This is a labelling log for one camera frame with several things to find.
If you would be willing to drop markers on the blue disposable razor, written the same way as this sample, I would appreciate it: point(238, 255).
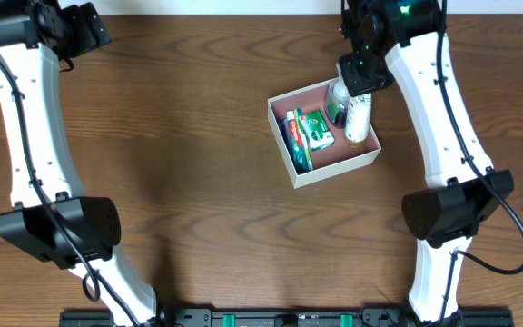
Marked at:
point(286, 133)

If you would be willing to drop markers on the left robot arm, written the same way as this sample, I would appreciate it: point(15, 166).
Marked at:
point(52, 217)

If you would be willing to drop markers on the white box pink interior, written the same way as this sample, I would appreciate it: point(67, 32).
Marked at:
point(333, 160)

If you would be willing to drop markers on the red green toothpaste tube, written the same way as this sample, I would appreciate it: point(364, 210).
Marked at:
point(296, 146)

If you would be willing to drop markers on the green white toothbrush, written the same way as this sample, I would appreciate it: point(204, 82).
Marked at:
point(306, 148)

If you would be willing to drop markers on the white lotion tube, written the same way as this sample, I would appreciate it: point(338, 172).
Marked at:
point(357, 125)

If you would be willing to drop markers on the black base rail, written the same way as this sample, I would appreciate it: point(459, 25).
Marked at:
point(366, 317)

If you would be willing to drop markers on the green soap bar pack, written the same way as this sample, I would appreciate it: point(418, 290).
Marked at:
point(316, 130)

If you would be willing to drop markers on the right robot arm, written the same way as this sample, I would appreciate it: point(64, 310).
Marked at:
point(405, 43)

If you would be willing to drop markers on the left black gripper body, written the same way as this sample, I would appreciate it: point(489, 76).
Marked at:
point(94, 23)

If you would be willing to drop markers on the clear pump sanitizer bottle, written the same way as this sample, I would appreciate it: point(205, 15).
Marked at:
point(337, 99)

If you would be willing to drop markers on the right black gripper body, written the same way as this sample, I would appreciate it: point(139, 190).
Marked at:
point(362, 83)

